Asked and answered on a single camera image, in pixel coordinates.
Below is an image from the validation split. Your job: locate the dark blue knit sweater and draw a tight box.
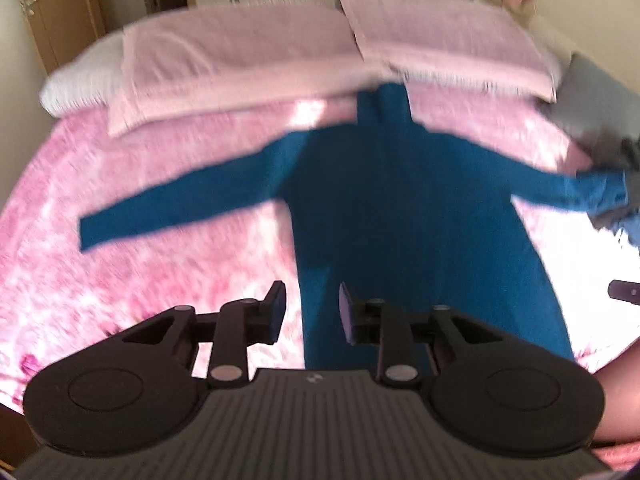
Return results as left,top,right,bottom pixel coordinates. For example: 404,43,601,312
79,84,631,370

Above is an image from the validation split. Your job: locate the person's hand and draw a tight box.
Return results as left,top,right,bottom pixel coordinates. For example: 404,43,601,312
594,340,640,444

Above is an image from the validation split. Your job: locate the pink floral bed blanket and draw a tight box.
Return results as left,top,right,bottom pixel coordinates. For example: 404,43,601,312
0,79,640,470

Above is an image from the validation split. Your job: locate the pink pillow left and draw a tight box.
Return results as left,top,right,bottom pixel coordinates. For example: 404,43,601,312
107,0,394,138

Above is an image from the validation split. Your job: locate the pink pillow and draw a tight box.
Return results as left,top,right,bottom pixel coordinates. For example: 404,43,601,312
107,0,394,138
340,0,558,103

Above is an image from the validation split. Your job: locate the white striped pillow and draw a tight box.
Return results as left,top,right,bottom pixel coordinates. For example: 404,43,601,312
39,30,124,118

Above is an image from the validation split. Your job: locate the pink pillow right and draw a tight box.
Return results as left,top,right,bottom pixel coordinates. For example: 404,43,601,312
340,0,558,103

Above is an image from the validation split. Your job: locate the wooden door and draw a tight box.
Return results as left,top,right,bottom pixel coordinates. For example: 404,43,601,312
18,0,105,74

